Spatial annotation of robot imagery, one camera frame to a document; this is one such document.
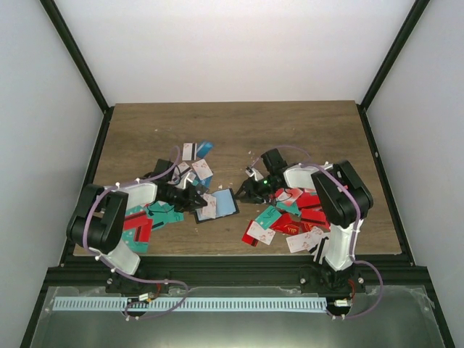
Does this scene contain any white floral card on red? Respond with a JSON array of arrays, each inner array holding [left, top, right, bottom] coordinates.
[[246, 221, 276, 245]]

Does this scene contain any red card black stripe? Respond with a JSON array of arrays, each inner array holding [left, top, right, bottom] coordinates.
[[123, 211, 153, 243]]

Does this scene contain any light blue slotted rail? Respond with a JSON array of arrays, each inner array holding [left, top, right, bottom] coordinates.
[[53, 297, 327, 313]]

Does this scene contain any red VIP card gold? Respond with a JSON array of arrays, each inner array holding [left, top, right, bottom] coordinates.
[[270, 213, 312, 236]]

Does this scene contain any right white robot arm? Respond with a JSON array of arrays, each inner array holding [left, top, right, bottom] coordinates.
[[236, 148, 373, 292]]

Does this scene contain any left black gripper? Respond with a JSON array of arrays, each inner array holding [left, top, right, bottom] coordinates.
[[162, 184, 208, 213]]

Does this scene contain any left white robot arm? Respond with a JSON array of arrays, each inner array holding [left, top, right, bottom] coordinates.
[[67, 159, 207, 293]]

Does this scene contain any blue card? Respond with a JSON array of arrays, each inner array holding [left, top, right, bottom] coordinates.
[[196, 141, 214, 159]]

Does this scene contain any teal vip card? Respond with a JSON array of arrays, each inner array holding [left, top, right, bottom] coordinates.
[[145, 202, 184, 231], [254, 206, 281, 230]]

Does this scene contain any red card front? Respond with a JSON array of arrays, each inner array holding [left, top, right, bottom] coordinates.
[[241, 220, 259, 247]]

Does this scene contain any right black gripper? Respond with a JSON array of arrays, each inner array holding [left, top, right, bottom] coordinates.
[[234, 174, 280, 204]]

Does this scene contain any black leather card holder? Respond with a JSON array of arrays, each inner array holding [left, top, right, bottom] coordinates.
[[194, 188, 239, 223]]

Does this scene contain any teal VIP card right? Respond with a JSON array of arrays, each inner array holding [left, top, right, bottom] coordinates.
[[254, 206, 281, 230]]

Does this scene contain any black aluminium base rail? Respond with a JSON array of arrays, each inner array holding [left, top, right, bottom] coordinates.
[[44, 254, 430, 287]]

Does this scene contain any white card magnetic stripe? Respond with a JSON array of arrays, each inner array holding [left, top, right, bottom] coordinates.
[[182, 143, 197, 161]]

